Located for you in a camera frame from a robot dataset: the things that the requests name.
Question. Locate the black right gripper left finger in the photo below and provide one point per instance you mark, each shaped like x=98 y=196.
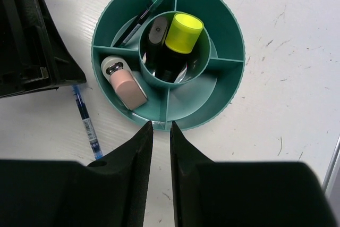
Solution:
x=110 y=191

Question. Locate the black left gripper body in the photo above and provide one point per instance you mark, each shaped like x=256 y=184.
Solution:
x=33 y=56

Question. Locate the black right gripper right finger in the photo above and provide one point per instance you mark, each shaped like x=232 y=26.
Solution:
x=208 y=193

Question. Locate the blue clear gel pen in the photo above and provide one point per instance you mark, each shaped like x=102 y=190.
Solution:
x=88 y=125

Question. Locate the pink white small stapler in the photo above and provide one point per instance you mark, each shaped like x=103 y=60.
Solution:
x=125 y=85

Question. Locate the black green highlighter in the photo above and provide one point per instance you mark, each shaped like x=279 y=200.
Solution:
x=155 y=40

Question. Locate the black yellow highlighter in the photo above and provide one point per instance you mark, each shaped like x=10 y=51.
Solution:
x=181 y=38

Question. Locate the teal round divided organizer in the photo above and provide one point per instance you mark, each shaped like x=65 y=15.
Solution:
x=214 y=71

